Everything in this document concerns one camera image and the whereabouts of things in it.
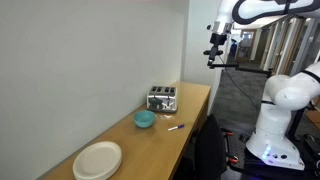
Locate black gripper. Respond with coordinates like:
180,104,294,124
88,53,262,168
203,32,228,57

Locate white and purple pen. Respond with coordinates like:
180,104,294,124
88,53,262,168
167,123,186,132

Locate teal bowl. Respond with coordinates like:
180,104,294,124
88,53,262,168
133,110,157,129

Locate chrome four-slot toaster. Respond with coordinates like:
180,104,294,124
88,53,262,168
146,85,179,114

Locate black robot mounting cart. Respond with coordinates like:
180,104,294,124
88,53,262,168
218,126,320,180

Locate black mesh office chair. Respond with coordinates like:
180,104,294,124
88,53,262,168
173,113,229,180

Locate white stacked plates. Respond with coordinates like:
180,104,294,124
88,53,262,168
72,140,123,180

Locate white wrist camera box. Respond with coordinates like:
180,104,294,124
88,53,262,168
206,20,234,36

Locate black camera stand boom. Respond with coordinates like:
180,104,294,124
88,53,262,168
213,62,274,76

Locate thin black floor cable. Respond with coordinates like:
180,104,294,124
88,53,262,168
218,54,262,111

